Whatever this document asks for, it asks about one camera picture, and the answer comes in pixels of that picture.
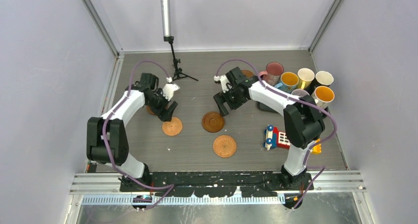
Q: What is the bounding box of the yellow mug white inside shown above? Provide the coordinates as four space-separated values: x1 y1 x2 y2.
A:
296 68 315 89

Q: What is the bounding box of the smooth orange round coaster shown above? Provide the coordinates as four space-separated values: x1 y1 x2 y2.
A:
162 117 183 136

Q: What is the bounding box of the woven rattan round coaster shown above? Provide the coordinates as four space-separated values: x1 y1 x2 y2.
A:
212 135 237 158

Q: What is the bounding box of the lilac mug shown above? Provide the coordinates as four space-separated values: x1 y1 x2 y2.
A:
291 89 310 97

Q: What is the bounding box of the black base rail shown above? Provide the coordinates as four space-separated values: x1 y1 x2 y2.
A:
120 171 314 197

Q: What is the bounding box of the blue mug yellow inside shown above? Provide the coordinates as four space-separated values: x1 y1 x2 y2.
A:
274 72 299 94

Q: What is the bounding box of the pink floral mug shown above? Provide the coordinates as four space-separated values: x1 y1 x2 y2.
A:
258 62 284 86

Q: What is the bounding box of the dark wooden round coaster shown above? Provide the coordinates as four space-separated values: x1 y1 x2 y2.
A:
202 112 225 133

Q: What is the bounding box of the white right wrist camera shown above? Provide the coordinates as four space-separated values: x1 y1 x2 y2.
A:
214 75 233 93

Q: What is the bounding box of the silver microphone on tripod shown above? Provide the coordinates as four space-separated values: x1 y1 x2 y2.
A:
160 0 199 81

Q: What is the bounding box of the toy block train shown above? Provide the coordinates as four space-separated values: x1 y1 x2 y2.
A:
263 124 322 154

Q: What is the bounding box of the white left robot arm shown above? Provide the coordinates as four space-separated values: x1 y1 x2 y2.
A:
86 73 180 191

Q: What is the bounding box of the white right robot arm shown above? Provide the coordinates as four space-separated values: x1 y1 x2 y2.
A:
213 67 325 190

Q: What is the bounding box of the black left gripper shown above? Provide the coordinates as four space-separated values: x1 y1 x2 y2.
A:
146 88 177 122

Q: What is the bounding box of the black plastic tray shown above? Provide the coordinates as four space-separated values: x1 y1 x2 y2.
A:
256 102 327 118

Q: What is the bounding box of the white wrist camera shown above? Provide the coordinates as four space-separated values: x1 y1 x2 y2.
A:
162 77 180 101
214 75 233 93

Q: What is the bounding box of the brown wooden coaster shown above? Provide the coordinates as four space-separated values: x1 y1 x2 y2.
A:
146 106 155 115
241 70 254 78

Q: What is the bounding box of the white mug orange inside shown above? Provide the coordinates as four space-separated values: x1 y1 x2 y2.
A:
311 86 335 109

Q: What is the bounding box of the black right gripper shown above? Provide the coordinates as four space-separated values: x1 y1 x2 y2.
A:
214 85 248 117

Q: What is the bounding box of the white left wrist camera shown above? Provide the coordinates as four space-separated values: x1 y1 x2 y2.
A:
162 77 180 101

